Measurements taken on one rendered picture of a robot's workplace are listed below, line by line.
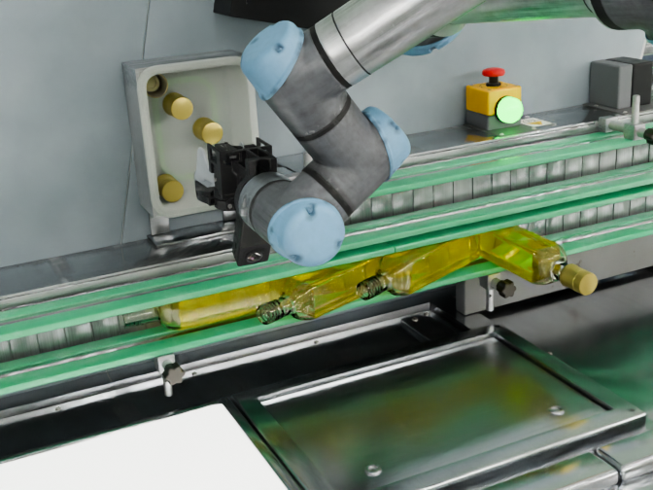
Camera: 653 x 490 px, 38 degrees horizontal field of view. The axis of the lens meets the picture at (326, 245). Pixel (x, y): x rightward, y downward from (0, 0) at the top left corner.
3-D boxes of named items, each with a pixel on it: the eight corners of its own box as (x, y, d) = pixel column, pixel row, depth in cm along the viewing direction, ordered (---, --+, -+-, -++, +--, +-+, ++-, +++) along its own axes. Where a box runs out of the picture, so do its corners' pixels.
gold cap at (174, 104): (160, 93, 140) (169, 98, 136) (184, 90, 141) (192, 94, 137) (163, 117, 141) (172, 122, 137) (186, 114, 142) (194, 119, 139)
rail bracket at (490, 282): (453, 297, 161) (498, 325, 150) (453, 260, 159) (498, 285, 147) (473, 292, 163) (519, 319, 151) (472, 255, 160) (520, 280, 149)
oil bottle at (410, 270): (453, 251, 158) (370, 294, 144) (453, 220, 156) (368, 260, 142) (481, 259, 154) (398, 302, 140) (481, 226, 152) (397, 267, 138)
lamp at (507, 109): (494, 122, 161) (504, 126, 158) (494, 97, 159) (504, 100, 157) (515, 120, 162) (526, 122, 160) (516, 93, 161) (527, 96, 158)
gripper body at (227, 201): (257, 135, 124) (292, 156, 114) (260, 197, 127) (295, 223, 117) (202, 142, 121) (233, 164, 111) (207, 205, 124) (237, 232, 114)
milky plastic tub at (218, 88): (139, 206, 145) (154, 221, 138) (120, 61, 138) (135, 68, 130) (245, 187, 152) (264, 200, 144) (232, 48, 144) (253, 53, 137)
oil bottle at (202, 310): (285, 291, 146) (152, 322, 138) (283, 257, 144) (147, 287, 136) (299, 303, 141) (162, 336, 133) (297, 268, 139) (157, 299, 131)
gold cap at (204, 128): (190, 119, 143) (199, 123, 139) (213, 115, 144) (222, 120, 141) (193, 141, 144) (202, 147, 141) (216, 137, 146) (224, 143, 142)
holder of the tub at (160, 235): (144, 237, 147) (157, 252, 141) (121, 62, 138) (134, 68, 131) (246, 218, 154) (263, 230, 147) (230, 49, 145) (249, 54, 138)
